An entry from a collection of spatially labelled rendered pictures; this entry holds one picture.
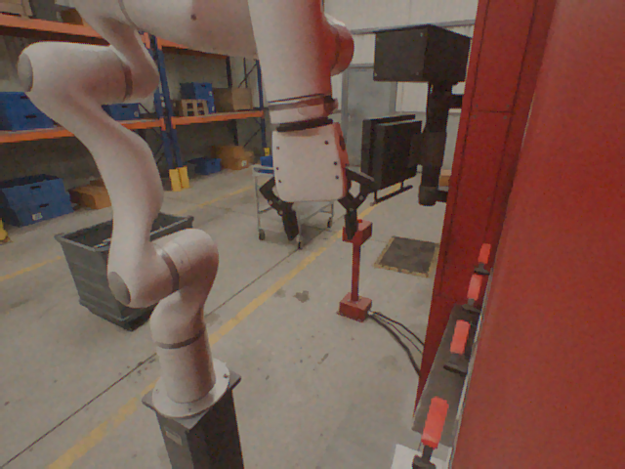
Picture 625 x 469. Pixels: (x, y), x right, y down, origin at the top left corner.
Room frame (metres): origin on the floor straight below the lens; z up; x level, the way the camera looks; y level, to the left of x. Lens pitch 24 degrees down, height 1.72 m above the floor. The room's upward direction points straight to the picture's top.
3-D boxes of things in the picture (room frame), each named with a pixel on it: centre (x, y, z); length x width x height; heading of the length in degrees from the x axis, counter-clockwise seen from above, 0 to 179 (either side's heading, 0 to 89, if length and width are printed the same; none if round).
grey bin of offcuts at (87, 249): (2.47, 1.59, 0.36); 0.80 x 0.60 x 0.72; 152
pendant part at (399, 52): (1.72, -0.46, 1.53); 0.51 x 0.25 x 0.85; 140
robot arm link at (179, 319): (0.66, 0.33, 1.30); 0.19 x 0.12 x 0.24; 150
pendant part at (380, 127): (1.74, -0.36, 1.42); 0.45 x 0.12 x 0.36; 140
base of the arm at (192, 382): (0.64, 0.35, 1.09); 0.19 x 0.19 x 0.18
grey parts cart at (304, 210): (3.97, 0.35, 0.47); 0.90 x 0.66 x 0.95; 152
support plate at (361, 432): (0.45, -0.14, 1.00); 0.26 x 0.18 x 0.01; 60
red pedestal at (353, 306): (2.29, -0.25, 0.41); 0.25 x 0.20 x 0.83; 60
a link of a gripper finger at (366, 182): (0.44, -0.03, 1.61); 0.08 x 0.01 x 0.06; 73
